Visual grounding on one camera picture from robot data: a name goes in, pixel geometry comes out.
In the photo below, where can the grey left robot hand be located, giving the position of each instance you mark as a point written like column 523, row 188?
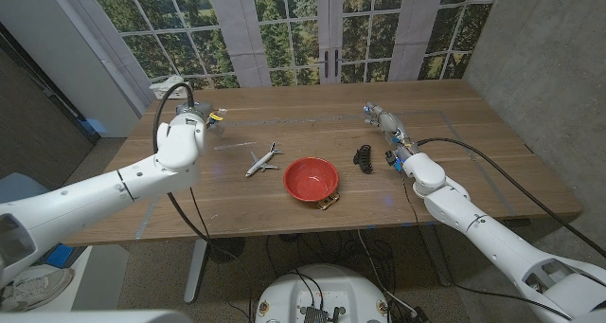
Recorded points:
column 194, row 109

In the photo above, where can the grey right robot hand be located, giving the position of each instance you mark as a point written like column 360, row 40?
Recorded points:
column 390, row 121

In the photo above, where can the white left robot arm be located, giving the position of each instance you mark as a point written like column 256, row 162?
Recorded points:
column 94, row 195

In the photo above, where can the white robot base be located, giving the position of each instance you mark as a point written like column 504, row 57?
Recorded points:
column 322, row 290

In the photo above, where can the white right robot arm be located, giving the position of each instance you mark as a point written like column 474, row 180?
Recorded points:
column 473, row 219

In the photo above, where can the white toy airplane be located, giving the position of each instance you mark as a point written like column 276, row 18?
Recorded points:
column 261, row 163

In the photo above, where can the red bowl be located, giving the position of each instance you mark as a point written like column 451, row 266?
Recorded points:
column 311, row 178

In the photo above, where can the gold toy car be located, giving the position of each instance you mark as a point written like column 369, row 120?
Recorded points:
column 329, row 202

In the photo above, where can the black hair claw clip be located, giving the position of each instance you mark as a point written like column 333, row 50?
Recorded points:
column 363, row 159

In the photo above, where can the printed window backdrop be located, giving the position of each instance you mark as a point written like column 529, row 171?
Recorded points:
column 293, row 29

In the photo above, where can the black round fan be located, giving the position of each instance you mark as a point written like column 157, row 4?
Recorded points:
column 227, row 249

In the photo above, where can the grey table leg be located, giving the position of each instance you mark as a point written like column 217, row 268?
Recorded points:
column 438, row 261

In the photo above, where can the white table leg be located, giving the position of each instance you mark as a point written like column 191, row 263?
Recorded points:
column 195, row 271

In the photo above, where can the blue-grey container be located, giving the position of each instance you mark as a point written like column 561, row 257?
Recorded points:
column 12, row 185

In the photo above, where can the blue black pad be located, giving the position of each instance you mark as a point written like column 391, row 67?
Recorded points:
column 59, row 256

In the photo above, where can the white sneaker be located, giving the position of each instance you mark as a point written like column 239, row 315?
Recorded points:
column 33, row 290

